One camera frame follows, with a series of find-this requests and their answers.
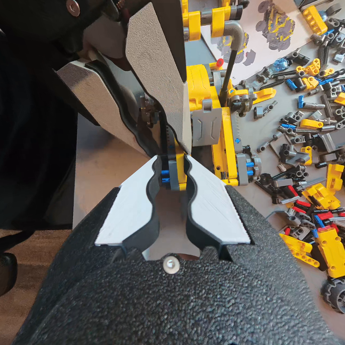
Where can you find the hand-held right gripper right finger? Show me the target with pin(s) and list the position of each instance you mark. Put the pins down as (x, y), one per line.
(215, 213)

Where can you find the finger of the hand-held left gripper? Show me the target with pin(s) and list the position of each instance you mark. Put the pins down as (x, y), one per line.
(97, 91)
(156, 59)

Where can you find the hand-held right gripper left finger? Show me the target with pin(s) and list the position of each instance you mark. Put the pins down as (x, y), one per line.
(129, 213)

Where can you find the yellow toy brick vehicle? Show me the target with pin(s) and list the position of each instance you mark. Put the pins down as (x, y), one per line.
(199, 80)

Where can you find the grey toothed rack piece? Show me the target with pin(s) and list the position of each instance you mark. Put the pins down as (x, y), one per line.
(163, 129)

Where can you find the person's right hand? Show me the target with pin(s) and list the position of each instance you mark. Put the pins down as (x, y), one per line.
(190, 257)

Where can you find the pile of loose brick pieces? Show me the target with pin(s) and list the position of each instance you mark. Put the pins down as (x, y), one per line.
(310, 161)

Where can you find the open instruction booklet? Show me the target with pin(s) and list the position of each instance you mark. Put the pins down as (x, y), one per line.
(269, 27)

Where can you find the black office chair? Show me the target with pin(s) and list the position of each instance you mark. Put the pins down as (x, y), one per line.
(10, 264)

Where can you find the dark grey toothed wheel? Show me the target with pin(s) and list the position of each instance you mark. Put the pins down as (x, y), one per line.
(334, 295)

